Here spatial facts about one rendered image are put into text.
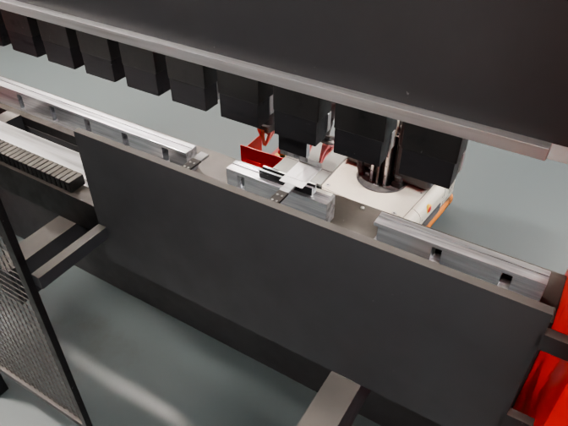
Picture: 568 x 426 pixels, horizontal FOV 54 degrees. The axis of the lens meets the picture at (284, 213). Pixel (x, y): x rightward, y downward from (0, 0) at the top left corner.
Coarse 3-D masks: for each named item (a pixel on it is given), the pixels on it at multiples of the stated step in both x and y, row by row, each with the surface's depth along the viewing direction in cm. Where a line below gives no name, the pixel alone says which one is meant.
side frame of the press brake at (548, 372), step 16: (560, 304) 149; (560, 320) 133; (544, 352) 142; (544, 368) 128; (560, 368) 101; (528, 384) 154; (544, 384) 116; (560, 384) 93; (528, 400) 137; (544, 400) 106; (560, 400) 90; (544, 416) 98; (560, 416) 92
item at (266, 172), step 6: (264, 168) 185; (270, 168) 184; (264, 174) 184; (270, 174) 182; (276, 174) 182; (282, 174) 182; (270, 180) 184; (276, 180) 182; (306, 186) 176; (312, 186) 178; (306, 192) 178; (312, 192) 177
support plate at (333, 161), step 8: (320, 144) 196; (312, 152) 192; (288, 160) 188; (312, 160) 188; (328, 160) 188; (336, 160) 188; (344, 160) 189; (280, 168) 184; (288, 168) 184; (328, 168) 184; (336, 168) 185; (320, 176) 181; (328, 176) 181; (320, 184) 177
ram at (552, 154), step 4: (552, 144) 125; (552, 148) 126; (556, 148) 125; (560, 148) 125; (564, 148) 124; (552, 152) 126; (556, 152) 126; (560, 152) 125; (564, 152) 125; (548, 156) 127; (552, 156) 127; (556, 156) 126; (560, 156) 126; (564, 156) 125; (552, 160) 127; (556, 160) 127; (560, 160) 126; (564, 160) 126
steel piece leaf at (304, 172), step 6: (300, 162) 186; (306, 162) 186; (312, 162) 184; (318, 162) 183; (294, 168) 184; (300, 168) 184; (306, 168) 184; (312, 168) 184; (318, 168) 184; (288, 174) 181; (294, 174) 181; (300, 174) 181; (306, 174) 181; (312, 174) 181; (300, 180) 179; (306, 180) 179
